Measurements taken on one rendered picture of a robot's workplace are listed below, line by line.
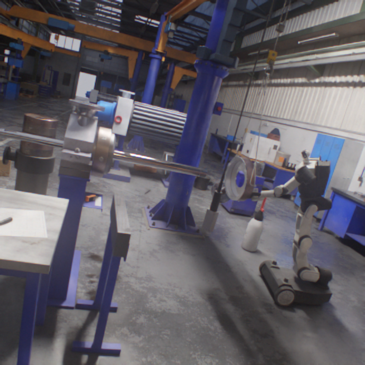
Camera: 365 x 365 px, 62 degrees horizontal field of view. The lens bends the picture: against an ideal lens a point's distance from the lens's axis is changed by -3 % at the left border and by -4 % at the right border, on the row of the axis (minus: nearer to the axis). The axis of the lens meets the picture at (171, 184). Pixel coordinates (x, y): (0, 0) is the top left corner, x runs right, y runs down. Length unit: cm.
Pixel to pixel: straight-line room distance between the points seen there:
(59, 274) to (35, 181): 166
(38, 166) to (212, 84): 225
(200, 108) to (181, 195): 113
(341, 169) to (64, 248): 584
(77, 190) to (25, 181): 177
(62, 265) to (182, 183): 222
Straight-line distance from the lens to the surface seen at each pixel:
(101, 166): 228
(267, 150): 916
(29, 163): 375
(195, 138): 403
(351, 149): 712
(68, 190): 215
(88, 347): 218
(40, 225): 159
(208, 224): 187
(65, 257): 235
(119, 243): 168
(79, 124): 228
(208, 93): 403
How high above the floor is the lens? 155
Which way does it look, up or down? 14 degrees down
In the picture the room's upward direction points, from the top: 14 degrees clockwise
